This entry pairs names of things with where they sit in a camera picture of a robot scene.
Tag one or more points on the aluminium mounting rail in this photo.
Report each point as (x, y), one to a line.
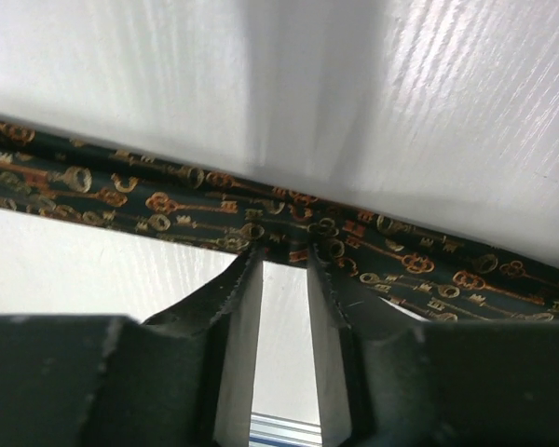
(268, 430)

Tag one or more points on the dark key-patterned tie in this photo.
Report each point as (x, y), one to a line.
(431, 274)

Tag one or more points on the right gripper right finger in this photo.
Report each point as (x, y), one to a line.
(386, 379)

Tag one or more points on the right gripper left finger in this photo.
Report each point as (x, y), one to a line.
(183, 377)

